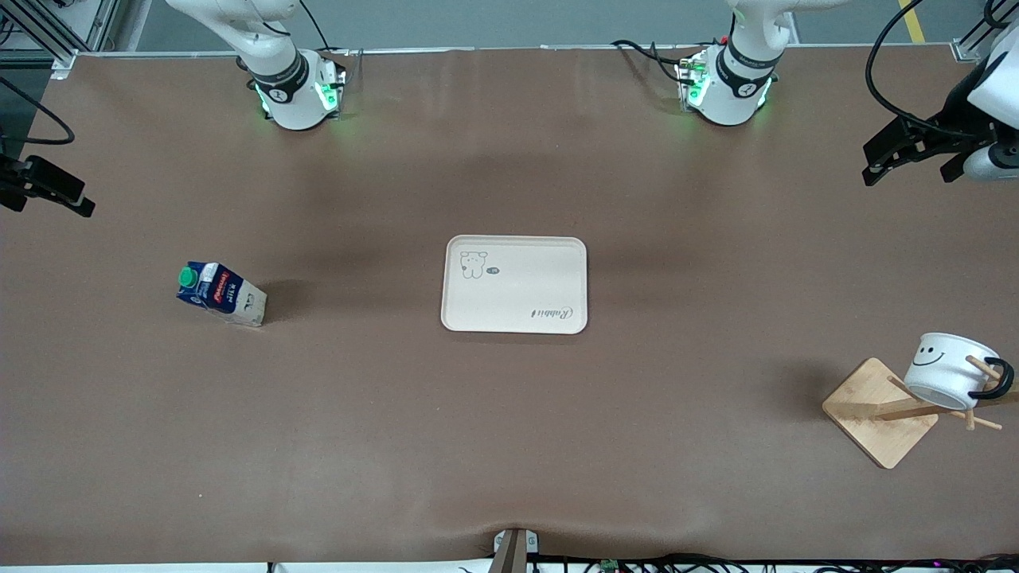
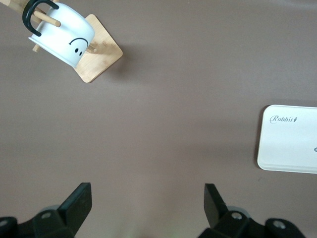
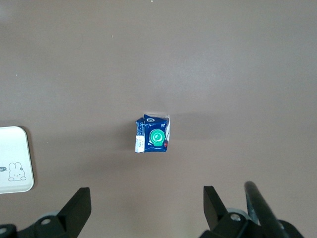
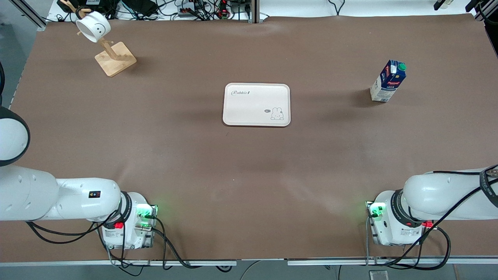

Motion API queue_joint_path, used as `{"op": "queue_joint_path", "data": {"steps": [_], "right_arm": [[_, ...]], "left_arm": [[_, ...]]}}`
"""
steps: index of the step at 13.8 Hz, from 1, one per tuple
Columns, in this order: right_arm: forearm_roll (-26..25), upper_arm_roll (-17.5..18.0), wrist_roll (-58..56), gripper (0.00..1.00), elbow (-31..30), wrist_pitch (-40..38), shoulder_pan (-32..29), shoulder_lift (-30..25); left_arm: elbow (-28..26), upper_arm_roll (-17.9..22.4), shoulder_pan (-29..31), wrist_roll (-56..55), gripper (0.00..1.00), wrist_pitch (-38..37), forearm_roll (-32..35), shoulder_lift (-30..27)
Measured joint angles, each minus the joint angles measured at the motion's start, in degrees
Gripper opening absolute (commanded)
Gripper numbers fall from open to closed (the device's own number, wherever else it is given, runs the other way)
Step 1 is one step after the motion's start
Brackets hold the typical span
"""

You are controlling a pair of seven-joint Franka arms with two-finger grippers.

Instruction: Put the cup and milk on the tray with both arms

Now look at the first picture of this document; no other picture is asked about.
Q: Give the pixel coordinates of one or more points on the aluminium frame post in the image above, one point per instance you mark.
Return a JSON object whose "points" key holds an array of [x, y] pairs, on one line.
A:
{"points": [[48, 32], [975, 44]]}

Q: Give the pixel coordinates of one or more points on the cream rectangular tray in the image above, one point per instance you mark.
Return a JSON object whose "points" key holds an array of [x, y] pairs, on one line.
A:
{"points": [[513, 286]]}

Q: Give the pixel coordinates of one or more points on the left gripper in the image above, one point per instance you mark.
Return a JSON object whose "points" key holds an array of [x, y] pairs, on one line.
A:
{"points": [[958, 125]]}

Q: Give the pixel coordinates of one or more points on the white smiley face cup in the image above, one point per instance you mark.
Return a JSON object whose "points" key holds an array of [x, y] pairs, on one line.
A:
{"points": [[947, 370]]}

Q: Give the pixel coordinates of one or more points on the wooden mug rack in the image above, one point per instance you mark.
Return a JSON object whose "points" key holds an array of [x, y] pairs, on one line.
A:
{"points": [[872, 422]]}

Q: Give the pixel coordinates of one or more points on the blue white milk carton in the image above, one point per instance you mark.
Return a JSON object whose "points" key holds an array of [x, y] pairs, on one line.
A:
{"points": [[219, 293]]}

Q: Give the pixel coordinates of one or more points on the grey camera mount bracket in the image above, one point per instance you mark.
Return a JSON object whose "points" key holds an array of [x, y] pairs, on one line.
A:
{"points": [[513, 549]]}

